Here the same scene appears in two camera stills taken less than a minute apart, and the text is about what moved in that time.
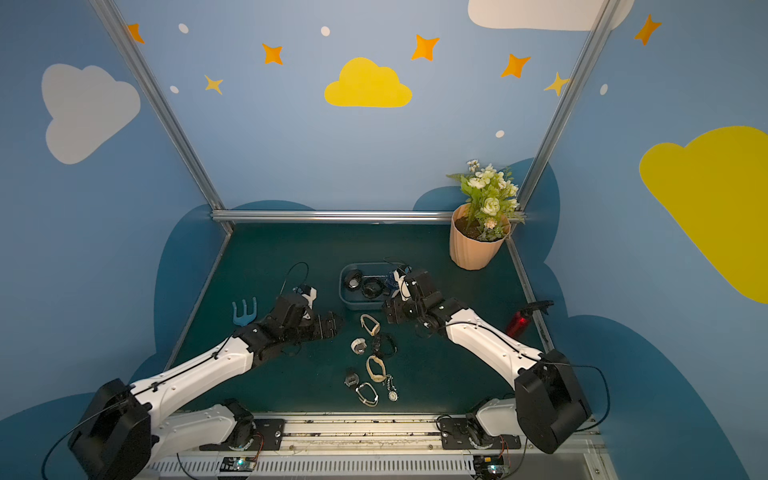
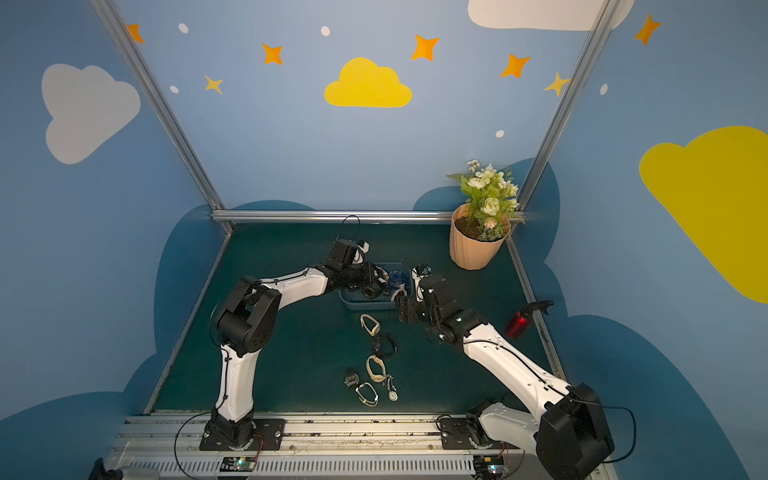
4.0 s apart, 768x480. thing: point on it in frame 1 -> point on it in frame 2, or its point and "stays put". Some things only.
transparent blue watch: x=392 y=282 stays put
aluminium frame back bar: x=339 y=216 stays put
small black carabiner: x=352 y=380 stays put
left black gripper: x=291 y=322 -> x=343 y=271
